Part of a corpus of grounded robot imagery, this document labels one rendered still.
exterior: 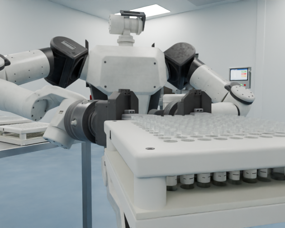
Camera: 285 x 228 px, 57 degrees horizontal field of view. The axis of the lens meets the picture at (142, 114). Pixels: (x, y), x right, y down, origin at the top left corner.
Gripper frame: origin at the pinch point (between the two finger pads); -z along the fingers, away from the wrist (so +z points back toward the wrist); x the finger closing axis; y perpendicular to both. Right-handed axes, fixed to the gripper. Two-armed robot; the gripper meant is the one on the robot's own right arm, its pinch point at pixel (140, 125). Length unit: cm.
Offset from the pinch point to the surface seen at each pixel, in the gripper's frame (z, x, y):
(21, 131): 89, 10, -15
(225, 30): 224, -143, -476
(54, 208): 198, 98, -85
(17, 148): 87, 17, -12
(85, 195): 97, 51, -53
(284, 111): 117, 17, -494
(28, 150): 88, 19, -17
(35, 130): 90, 10, -21
